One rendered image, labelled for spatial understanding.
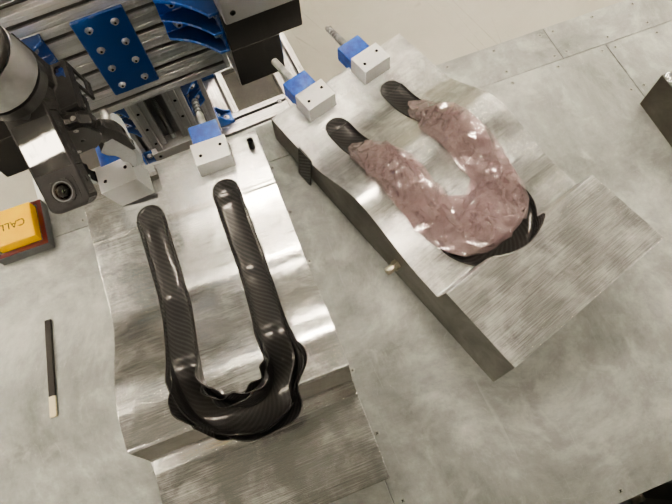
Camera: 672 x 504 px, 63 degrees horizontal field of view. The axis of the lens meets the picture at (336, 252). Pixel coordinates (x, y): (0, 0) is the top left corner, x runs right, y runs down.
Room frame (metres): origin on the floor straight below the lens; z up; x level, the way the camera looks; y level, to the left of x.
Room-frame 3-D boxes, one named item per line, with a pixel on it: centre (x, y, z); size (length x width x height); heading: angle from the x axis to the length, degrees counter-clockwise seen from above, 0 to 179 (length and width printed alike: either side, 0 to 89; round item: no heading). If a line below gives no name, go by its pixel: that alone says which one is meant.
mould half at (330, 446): (0.20, 0.16, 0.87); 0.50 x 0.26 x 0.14; 15
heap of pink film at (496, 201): (0.37, -0.16, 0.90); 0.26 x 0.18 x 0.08; 32
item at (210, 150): (0.47, 0.17, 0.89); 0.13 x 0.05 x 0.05; 15
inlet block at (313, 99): (0.57, 0.03, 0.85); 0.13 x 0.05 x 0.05; 32
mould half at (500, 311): (0.37, -0.17, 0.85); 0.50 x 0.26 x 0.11; 32
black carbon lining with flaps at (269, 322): (0.21, 0.15, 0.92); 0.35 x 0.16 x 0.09; 15
